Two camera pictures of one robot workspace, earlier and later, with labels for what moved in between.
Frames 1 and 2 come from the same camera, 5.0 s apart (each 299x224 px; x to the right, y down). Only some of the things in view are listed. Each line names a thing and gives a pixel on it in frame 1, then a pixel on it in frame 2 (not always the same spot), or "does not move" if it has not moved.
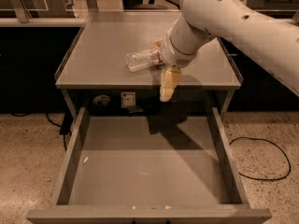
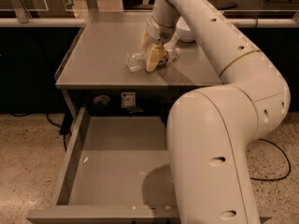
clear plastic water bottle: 140,60 does not move
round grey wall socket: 102,100 does not move
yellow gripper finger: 158,42 to 145,40
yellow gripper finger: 170,81 to 155,56
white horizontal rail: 43,21 does not move
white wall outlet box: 128,99 does not move
